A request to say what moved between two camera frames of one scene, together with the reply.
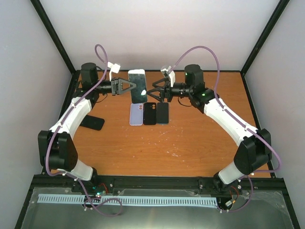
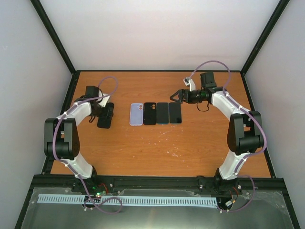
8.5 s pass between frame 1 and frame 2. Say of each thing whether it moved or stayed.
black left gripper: moved
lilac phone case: stayed
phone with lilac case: moved
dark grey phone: stayed
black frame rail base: stayed
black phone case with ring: stayed
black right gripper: moved
